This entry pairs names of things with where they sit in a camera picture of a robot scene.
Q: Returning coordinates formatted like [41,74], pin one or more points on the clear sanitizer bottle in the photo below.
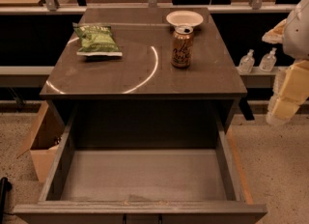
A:
[268,61]
[247,62]

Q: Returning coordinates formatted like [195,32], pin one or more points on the green chip bag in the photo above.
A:
[96,40]

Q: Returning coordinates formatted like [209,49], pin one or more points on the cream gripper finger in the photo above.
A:
[275,35]
[290,91]

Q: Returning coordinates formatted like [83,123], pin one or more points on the orange soda can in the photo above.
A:
[182,47]

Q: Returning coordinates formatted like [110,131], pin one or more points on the clear sanitizer bottle right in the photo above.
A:
[268,61]

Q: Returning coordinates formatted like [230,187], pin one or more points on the clear sanitizer bottle left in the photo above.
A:
[247,62]

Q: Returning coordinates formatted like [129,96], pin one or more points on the cardboard box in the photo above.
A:
[42,141]

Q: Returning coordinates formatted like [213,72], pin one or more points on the grey metal rail shelf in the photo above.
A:
[35,77]

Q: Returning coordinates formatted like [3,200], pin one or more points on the white paper bowl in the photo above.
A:
[187,18]

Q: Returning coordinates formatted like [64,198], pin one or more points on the open top drawer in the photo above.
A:
[180,186]

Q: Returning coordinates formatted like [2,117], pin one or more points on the black object on floor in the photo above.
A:
[5,187]

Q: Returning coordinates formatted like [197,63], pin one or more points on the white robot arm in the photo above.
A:
[296,33]

